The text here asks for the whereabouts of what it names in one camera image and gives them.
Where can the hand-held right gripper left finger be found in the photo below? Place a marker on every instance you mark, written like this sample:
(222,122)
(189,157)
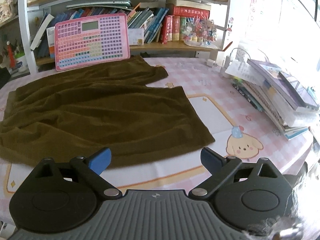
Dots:
(100,161)

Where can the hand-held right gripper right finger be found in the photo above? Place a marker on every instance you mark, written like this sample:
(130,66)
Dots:
(212,159)

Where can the brown garment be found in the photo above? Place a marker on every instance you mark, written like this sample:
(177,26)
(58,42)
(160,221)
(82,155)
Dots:
(100,110)

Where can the printed paper sheet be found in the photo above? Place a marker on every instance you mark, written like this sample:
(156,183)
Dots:
(242,73)

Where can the stack of notebooks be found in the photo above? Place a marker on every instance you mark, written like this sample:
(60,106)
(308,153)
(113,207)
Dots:
(280,97)

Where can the small white plug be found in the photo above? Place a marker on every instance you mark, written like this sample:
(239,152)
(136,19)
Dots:
(210,63)

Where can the white fluffy trim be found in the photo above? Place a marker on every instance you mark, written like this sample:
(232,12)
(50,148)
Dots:
(307,205)

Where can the white bookshelf with wooden boards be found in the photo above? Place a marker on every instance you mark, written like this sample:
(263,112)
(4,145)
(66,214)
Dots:
(175,46)

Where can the pink learning tablet toy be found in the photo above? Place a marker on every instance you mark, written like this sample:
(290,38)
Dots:
(105,40)

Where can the dark pleated folder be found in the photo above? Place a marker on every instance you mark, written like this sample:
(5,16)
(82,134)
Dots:
(42,50)

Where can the orange blue booklet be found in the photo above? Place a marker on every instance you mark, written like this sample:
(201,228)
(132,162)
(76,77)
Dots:
(51,45)

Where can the black case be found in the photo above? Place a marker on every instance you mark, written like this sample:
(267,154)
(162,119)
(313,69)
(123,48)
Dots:
(4,78)

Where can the small white card box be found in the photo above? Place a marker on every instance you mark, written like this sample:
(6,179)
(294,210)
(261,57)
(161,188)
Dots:
(136,37)

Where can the colourful figurine ornament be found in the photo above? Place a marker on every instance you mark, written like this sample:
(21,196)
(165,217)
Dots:
(200,30)

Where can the red tassel ornament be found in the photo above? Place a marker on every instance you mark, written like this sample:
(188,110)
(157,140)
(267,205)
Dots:
(11,55)

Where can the row of books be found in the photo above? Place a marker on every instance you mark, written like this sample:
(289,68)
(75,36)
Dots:
(150,22)

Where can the teal slim laptop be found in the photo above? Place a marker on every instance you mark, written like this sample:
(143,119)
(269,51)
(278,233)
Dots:
(100,4)

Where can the wooden side shelf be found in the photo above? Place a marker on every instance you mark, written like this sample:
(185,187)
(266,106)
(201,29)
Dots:
(10,21)

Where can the wall poster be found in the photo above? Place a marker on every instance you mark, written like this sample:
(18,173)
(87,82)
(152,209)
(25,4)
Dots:
(267,10)

